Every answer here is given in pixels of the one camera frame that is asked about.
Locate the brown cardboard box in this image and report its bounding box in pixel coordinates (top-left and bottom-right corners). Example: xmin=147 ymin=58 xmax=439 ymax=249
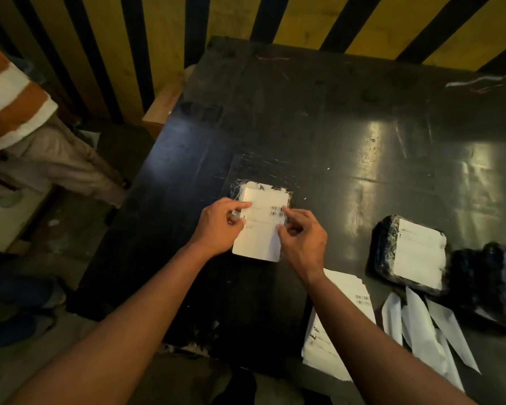
xmin=142 ymin=64 xmax=196 ymax=141

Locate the black parcel with white label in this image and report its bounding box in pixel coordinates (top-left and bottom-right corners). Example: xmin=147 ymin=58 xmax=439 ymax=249
xmin=370 ymin=214 xmax=451 ymax=296

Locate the person's left forearm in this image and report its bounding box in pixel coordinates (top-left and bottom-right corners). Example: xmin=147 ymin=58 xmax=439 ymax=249
xmin=8 ymin=242 xmax=225 ymax=405

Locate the clear tape scrap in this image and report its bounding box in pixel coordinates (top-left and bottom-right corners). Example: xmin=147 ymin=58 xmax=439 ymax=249
xmin=444 ymin=75 xmax=505 ymax=94

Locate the person's left hand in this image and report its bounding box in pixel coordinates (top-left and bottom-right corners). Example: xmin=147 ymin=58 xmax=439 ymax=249
xmin=188 ymin=197 xmax=253 ymax=258

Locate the black plastic-wrapped parcel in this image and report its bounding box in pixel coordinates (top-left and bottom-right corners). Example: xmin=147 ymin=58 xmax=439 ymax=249
xmin=229 ymin=179 xmax=297 ymax=232
xmin=449 ymin=239 xmax=506 ymax=334

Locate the person's right forearm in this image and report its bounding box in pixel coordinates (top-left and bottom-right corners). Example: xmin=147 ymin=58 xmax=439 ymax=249
xmin=305 ymin=267 xmax=478 ymax=405

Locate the white shipping label sheet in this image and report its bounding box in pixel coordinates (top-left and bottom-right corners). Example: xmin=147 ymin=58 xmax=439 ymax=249
xmin=231 ymin=184 xmax=290 ymax=263

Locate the person's right hand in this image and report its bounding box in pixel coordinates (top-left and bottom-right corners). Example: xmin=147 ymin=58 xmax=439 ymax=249
xmin=276 ymin=207 xmax=329 ymax=284

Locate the stack of white label sheets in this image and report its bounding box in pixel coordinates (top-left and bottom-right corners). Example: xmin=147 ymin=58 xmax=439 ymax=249
xmin=301 ymin=268 xmax=377 ymax=383

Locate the white backing paper strip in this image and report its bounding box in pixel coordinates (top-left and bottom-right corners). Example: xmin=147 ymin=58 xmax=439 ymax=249
xmin=436 ymin=328 xmax=466 ymax=393
xmin=404 ymin=287 xmax=448 ymax=376
xmin=426 ymin=297 xmax=482 ymax=375
xmin=381 ymin=292 xmax=404 ymax=347

